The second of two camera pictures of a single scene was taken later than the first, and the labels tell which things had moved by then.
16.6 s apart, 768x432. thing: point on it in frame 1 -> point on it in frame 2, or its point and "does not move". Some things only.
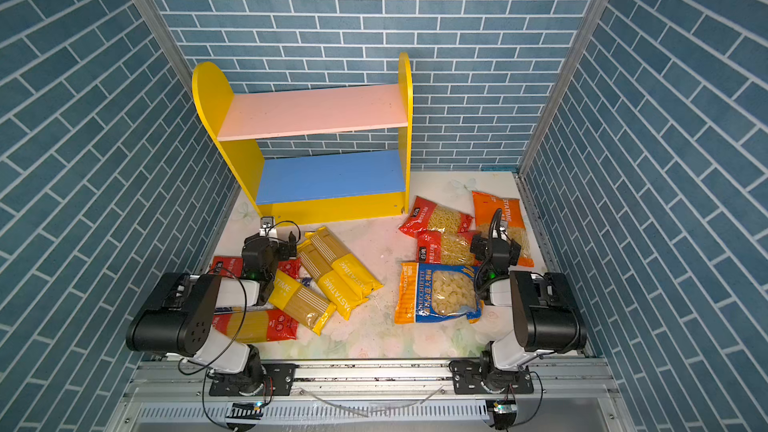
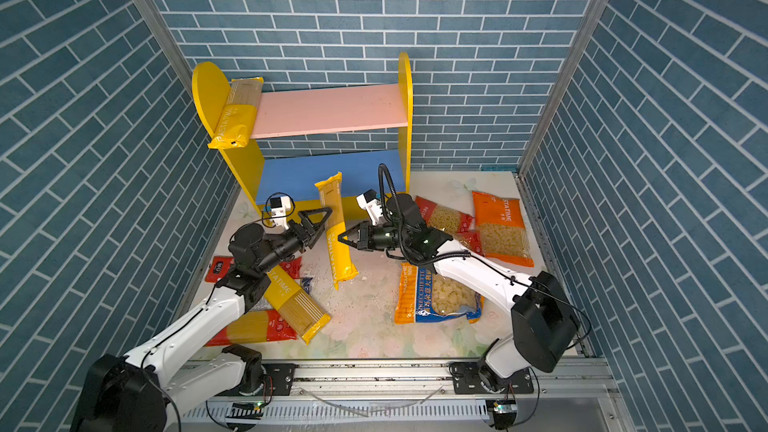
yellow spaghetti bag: [344, 261] -> [237, 120]
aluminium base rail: [415, 396] does not move
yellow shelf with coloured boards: [317, 155] does not move
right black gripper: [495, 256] -> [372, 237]
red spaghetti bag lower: [255, 325] does not move
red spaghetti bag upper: [230, 266] does not move
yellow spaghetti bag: [337, 289] -> [330, 190]
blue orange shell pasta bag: [437, 292] does not move
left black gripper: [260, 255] -> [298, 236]
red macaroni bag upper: [427, 216] does not move
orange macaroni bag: [484, 205] does not move
